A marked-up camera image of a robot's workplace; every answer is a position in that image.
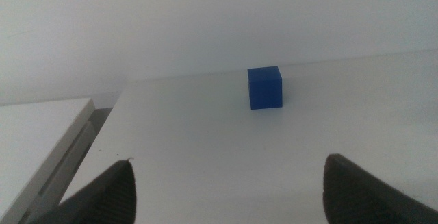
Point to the blue cube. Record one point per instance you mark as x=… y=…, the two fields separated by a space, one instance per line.
x=265 y=88

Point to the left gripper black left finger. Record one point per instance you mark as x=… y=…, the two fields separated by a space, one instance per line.
x=106 y=196

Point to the white side table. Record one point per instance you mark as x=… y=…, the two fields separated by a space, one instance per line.
x=37 y=148

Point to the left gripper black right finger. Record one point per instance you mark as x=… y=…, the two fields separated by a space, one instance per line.
x=359 y=196

